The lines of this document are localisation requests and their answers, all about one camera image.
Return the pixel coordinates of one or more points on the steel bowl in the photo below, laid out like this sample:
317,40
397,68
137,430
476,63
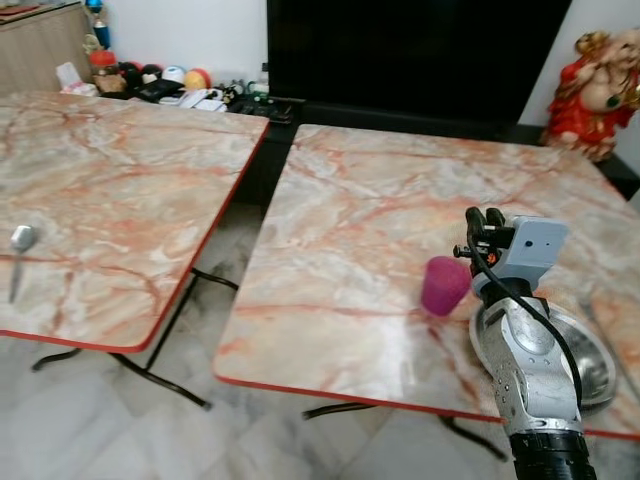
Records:
592,370

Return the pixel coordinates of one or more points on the light wooden cabinet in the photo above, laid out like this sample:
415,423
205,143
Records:
40,50

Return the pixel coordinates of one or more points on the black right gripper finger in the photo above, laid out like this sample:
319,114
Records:
496,219
475,220

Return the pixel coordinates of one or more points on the white paper card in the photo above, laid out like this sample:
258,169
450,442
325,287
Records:
69,75

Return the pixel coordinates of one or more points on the white small box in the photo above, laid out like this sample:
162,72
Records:
205,98

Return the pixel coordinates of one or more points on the black power strip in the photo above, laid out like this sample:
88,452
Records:
262,108

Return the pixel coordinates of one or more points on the blue bottle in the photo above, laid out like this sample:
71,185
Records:
101,35

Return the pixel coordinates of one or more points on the black pouch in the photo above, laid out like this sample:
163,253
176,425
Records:
160,91

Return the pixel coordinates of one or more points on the pink plastic cup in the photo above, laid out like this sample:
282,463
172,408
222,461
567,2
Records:
442,285

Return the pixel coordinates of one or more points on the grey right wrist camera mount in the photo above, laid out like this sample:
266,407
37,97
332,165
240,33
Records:
535,245

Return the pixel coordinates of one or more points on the red lid glass jar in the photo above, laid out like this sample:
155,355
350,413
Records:
103,72

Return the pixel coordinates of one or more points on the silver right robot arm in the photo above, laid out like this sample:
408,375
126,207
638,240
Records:
530,370

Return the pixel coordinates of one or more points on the marble pattern folding table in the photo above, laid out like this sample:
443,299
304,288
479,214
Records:
120,180
370,230

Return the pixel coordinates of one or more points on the silver metal spoon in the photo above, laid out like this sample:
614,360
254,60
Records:
22,238

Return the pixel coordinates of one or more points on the orange round toy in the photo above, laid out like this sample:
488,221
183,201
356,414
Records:
198,79

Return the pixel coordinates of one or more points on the white round toy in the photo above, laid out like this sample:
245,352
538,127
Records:
174,75

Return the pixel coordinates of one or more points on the red gold figurine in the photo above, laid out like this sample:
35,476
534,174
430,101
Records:
590,110

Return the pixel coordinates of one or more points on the black plush toy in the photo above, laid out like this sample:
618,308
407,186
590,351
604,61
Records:
140,73

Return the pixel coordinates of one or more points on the black flat television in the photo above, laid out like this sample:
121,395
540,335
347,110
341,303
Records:
420,50

